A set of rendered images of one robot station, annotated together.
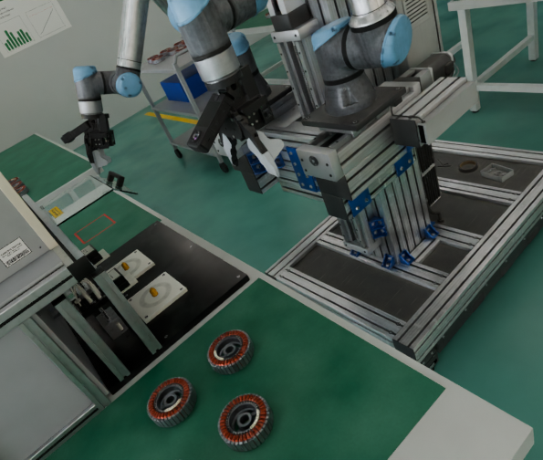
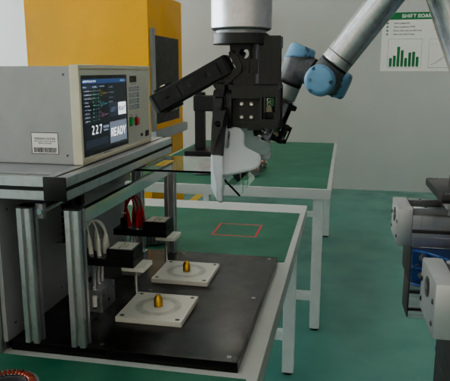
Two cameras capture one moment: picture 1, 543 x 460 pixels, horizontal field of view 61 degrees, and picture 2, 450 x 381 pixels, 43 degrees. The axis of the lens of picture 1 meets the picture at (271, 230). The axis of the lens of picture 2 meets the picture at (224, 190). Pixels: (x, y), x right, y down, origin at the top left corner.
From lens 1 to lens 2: 0.59 m
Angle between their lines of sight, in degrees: 40
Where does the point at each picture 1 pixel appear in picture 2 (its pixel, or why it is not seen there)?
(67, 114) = (398, 153)
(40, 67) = (407, 94)
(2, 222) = (53, 109)
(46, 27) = (441, 61)
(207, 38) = not seen: outside the picture
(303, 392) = not seen: outside the picture
